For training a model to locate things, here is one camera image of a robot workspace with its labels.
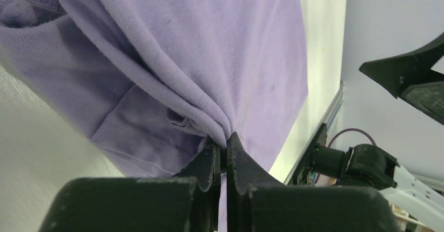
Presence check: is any purple t shirt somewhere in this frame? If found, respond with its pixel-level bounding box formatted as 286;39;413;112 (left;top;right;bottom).
1;0;308;178

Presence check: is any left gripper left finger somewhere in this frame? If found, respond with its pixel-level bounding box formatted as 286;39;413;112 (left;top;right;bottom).
40;138;221;231

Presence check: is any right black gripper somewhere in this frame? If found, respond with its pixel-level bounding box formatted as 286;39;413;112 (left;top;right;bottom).
359;34;443;125

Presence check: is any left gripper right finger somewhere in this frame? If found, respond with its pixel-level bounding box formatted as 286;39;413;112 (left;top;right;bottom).
226;133;399;231

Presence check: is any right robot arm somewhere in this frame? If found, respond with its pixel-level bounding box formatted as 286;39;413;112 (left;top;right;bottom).
309;36;443;231

